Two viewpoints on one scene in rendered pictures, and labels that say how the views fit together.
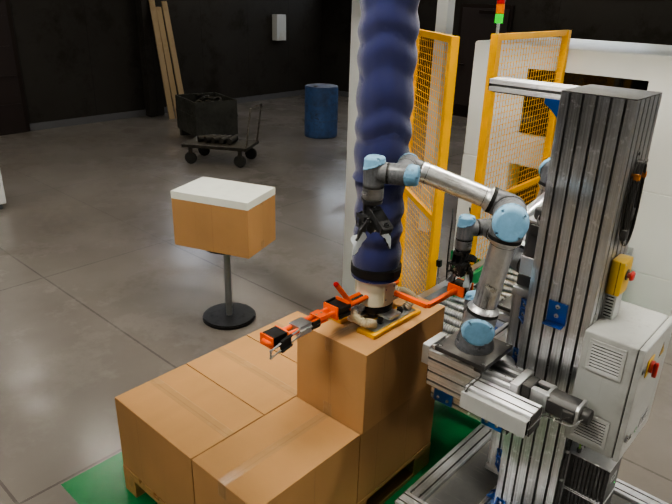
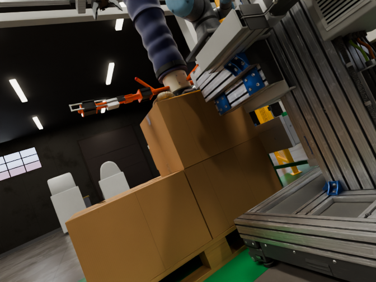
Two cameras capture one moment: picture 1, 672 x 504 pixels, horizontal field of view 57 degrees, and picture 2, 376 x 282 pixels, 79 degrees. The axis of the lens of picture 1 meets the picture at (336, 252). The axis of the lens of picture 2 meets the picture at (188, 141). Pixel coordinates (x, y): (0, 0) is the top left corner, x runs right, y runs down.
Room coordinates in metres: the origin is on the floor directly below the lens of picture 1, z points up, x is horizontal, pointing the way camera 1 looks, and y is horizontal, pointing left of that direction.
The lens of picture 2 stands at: (1.04, -0.65, 0.58)
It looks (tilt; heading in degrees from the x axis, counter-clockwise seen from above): 4 degrees up; 21
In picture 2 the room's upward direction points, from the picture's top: 23 degrees counter-clockwise
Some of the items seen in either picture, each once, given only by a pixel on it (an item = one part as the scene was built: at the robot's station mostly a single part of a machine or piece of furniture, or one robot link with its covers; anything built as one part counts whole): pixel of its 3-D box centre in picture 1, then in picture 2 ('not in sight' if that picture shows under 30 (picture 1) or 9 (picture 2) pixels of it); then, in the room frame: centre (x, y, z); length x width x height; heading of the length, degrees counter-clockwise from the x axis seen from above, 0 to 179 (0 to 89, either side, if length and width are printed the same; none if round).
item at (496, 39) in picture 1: (513, 182); not in sight; (4.42, -1.29, 1.05); 1.17 x 0.10 x 2.10; 139
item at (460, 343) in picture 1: (475, 334); (210, 33); (2.12, -0.56, 1.09); 0.15 x 0.15 x 0.10
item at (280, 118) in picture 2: not in sight; (247, 134); (2.82, -0.43, 0.58); 0.70 x 0.03 x 0.06; 49
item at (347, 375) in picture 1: (371, 351); (197, 130); (2.53, -0.18, 0.74); 0.60 x 0.40 x 0.40; 139
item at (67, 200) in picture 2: not in sight; (68, 202); (5.89, 5.38, 0.81); 0.83 x 0.76 x 1.63; 48
